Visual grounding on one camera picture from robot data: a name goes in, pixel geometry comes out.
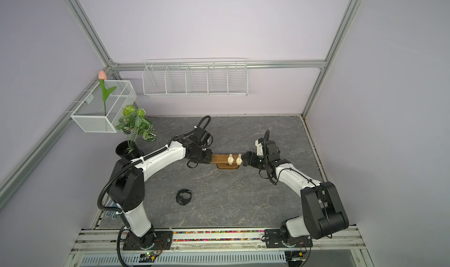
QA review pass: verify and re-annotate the wooden watch stand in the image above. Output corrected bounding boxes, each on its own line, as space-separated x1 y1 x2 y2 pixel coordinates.
210 154 243 170

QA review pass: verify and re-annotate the beige watch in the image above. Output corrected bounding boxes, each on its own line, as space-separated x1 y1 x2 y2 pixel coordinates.
227 154 234 165
236 154 243 166

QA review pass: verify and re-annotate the black watch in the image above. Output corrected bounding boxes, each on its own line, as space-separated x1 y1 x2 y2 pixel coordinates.
176 188 192 206

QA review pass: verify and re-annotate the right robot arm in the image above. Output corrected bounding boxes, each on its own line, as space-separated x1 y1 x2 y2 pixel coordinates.
241 138 350 241

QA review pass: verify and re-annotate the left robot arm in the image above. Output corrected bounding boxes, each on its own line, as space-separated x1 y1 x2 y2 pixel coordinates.
97 126 213 241

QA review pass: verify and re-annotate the green leafy plant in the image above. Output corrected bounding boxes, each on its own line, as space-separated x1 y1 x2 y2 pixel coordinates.
115 105 157 153

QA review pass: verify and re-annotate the black vase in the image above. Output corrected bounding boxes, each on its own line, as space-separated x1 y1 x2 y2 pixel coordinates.
116 140 144 160

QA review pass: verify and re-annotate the blue patterned cloth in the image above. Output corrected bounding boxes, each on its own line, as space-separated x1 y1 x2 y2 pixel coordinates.
103 203 119 220

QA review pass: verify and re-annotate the white mesh basket left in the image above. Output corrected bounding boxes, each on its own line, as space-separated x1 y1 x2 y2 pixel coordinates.
71 79 137 133

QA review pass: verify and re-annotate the pink tulip flower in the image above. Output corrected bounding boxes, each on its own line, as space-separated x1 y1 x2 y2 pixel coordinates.
98 71 117 116

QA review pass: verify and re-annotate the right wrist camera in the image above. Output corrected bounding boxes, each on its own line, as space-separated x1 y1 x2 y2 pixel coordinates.
255 138 266 156

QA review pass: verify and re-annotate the white wire wall shelf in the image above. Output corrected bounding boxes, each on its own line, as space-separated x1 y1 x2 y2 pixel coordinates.
142 58 248 97

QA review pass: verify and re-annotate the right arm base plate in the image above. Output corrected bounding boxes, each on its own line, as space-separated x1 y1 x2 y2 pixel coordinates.
261 228 313 248

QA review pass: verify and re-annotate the colourful cable strip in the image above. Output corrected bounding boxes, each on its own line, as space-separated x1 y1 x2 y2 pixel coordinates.
172 228 264 242

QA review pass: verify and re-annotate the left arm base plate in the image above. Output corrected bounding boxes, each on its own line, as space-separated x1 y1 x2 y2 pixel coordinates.
123 230 173 251

